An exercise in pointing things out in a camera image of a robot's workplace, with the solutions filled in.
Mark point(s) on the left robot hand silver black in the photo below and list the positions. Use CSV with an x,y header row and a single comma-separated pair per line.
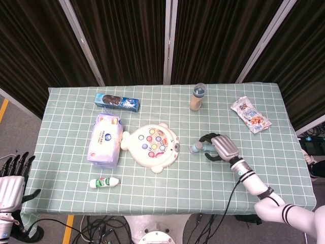
x,y
11,188

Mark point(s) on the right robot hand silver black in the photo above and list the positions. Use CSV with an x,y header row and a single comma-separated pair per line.
x,y
224,147

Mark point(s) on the light blue toy hammer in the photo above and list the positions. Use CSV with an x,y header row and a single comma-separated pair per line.
x,y
196,148

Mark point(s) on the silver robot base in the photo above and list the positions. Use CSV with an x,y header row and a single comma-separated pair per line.
x,y
157,228

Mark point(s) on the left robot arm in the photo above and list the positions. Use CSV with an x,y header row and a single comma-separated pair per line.
x,y
5,226

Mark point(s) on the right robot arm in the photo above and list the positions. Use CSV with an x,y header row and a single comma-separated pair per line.
x,y
256,185

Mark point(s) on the white whack-a-mole toy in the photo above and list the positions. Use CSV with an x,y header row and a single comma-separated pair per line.
x,y
152,150

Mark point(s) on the white snack bag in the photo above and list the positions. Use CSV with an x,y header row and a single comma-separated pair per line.
x,y
251,115

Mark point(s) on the beige bottle with blue cap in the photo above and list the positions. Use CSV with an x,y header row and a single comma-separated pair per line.
x,y
196,100

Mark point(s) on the green checked tablecloth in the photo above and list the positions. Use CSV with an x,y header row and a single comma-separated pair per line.
x,y
177,193

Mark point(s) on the black box under table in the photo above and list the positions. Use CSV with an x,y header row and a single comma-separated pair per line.
x,y
247,219

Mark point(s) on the black equipment pile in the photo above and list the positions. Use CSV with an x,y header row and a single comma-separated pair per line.
x,y
311,146

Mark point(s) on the small green-white bottle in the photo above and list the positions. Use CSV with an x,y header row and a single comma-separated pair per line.
x,y
104,183

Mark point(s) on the purple tissue pack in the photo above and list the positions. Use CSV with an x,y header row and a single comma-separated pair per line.
x,y
104,142

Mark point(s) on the blue cookie box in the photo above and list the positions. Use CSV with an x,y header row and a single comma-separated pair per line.
x,y
116,102

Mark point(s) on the grey partition base rail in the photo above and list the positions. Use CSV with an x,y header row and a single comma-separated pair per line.
x,y
312,128
15,101

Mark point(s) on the grey partition post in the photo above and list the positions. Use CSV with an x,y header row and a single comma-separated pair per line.
x,y
170,43
83,45
266,43

